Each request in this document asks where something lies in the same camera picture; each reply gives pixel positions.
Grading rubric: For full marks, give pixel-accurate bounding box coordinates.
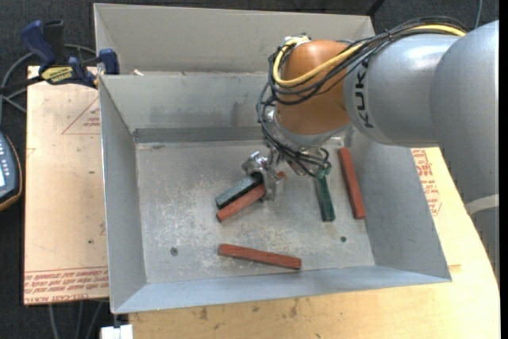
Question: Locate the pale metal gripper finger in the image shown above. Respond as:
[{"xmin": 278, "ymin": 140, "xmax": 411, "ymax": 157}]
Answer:
[
  {"xmin": 262, "ymin": 169, "xmax": 287, "ymax": 204},
  {"xmin": 242, "ymin": 150, "xmax": 268, "ymax": 182}
]

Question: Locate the dark green flat block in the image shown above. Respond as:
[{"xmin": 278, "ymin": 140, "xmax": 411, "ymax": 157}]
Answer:
[
  {"xmin": 314, "ymin": 169, "xmax": 337, "ymax": 223},
  {"xmin": 214, "ymin": 174, "xmax": 264, "ymax": 210}
]

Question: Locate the red-brown flat block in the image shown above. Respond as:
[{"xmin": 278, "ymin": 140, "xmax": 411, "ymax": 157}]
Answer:
[
  {"xmin": 216, "ymin": 171, "xmax": 287, "ymax": 224},
  {"xmin": 337, "ymin": 147, "xmax": 368, "ymax": 221},
  {"xmin": 217, "ymin": 243, "xmax": 302, "ymax": 272}
]

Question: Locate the grey metal bin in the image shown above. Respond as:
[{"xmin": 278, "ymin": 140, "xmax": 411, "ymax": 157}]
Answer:
[{"xmin": 93, "ymin": 2, "xmax": 452, "ymax": 315}]

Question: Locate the brown cardboard board red print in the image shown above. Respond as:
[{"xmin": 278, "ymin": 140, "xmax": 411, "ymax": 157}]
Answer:
[{"xmin": 23, "ymin": 65, "xmax": 444, "ymax": 306}]

